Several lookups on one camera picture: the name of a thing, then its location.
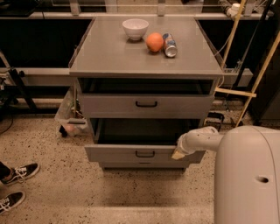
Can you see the grey drawer cabinet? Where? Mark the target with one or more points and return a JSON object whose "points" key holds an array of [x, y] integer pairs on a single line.
{"points": [[109, 63]]}

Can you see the orange fruit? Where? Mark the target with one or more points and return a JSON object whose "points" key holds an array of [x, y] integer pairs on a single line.
{"points": [[154, 42]]}

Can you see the black sneaker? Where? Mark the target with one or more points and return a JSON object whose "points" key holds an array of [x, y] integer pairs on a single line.
{"points": [[13, 175], [10, 201]]}

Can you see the grey top drawer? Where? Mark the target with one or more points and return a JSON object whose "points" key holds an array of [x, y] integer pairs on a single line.
{"points": [[155, 106]]}

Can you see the black sneaker upper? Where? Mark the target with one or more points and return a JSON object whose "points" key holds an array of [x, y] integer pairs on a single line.
{"points": [[13, 175]]}

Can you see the grey bottom drawer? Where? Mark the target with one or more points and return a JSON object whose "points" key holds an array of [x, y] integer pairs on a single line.
{"points": [[176, 165]]}

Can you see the wooden easel frame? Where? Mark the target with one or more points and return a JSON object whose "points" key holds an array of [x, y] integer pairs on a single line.
{"points": [[252, 42]]}

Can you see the grey drawer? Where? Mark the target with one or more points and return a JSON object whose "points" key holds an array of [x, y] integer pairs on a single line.
{"points": [[120, 140], [176, 165], [155, 106]]}

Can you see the black sneaker lower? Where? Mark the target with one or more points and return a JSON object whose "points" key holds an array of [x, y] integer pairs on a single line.
{"points": [[10, 201]]}

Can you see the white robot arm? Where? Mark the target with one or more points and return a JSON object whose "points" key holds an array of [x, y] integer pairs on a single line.
{"points": [[246, 171]]}

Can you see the white bowl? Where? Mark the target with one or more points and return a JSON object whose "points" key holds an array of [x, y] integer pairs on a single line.
{"points": [[135, 28]]}

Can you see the clear plastic bin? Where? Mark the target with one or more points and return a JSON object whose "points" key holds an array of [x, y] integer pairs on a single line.
{"points": [[69, 116]]}

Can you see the silver blue soda can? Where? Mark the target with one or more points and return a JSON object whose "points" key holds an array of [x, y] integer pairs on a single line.
{"points": [[170, 48]]}

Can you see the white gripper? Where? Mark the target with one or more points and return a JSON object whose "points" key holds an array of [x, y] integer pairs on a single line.
{"points": [[183, 145]]}

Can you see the black clamp on floor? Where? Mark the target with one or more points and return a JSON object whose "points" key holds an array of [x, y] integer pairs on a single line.
{"points": [[214, 119]]}

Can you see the black tripod stand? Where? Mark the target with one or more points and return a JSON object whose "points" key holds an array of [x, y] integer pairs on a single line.
{"points": [[19, 83]]}

